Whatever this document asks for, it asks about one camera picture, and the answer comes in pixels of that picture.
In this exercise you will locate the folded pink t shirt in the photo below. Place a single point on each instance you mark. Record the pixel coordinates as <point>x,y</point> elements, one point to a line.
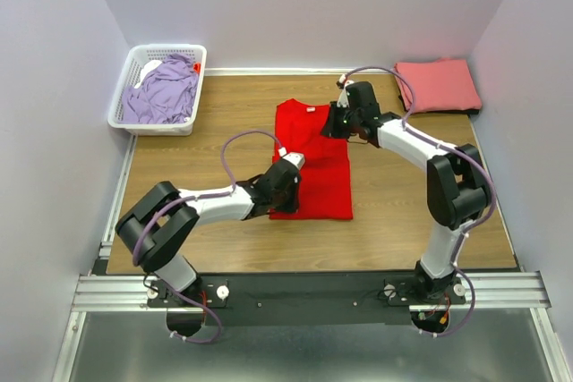
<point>444,84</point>

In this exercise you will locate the white plastic laundry basket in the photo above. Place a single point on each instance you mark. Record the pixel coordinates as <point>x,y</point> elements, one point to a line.
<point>137,57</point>

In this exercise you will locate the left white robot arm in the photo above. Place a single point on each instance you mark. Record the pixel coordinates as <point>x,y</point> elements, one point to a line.
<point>155,229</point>

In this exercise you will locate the white garment in basket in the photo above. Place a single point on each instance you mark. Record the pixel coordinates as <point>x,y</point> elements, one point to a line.
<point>147,69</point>

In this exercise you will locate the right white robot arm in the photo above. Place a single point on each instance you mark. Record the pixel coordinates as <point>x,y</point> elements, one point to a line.
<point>458,190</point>

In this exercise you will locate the aluminium frame rail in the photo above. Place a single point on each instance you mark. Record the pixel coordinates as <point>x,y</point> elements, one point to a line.
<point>113,335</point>

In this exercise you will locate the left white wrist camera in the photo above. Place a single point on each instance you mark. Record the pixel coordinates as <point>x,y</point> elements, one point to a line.
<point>295,158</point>

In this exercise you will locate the red t shirt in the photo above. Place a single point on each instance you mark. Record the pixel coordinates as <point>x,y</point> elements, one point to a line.
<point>325,188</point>

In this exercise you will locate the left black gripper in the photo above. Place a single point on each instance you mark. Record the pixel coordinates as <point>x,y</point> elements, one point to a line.
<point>294,205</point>

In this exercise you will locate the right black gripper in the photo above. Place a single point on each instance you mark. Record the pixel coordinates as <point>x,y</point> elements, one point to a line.
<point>329,129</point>

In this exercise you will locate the purple t shirt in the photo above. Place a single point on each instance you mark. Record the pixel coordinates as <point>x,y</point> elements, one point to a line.
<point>166,96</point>

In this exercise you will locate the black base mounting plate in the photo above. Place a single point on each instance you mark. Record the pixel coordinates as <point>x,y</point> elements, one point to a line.
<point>310,299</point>

